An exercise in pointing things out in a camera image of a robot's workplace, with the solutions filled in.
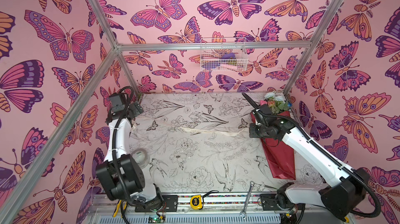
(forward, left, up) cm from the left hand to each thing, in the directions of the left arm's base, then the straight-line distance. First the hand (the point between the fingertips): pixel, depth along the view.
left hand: (132, 108), depth 83 cm
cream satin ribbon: (0, -34, -23) cm, 41 cm away
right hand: (-11, -63, -4) cm, 64 cm away
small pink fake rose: (+21, -81, -21) cm, 86 cm away
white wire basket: (+33, -50, +11) cm, 61 cm away
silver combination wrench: (-45, -56, -21) cm, 75 cm away
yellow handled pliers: (-43, +2, -20) cm, 47 cm away
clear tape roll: (-18, -2, -23) cm, 29 cm away
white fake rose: (+16, -91, -18) cm, 94 cm away
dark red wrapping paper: (-19, -79, -18) cm, 84 cm away
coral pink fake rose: (+20, -86, -19) cm, 90 cm away
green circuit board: (-47, -15, -25) cm, 55 cm away
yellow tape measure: (-41, -34, -20) cm, 57 cm away
